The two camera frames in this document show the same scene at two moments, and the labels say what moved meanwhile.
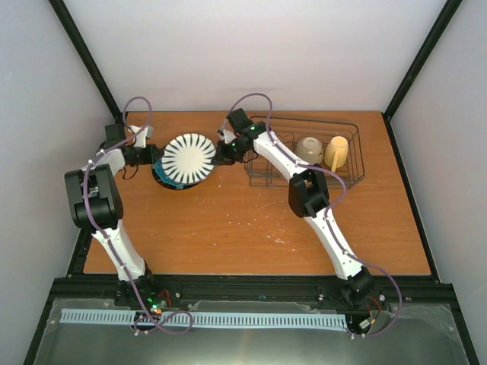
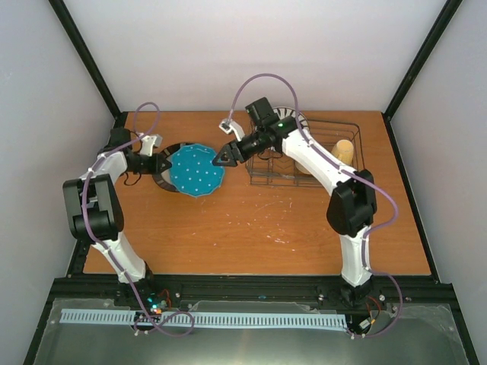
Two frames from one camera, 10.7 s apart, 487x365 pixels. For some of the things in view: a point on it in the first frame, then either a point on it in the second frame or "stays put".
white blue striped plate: x=188 y=158 to x=284 y=111
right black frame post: x=427 y=52 stays put
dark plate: x=158 y=178 to x=163 y=178
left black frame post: x=88 y=59 stays put
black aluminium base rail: x=417 y=293 stays put
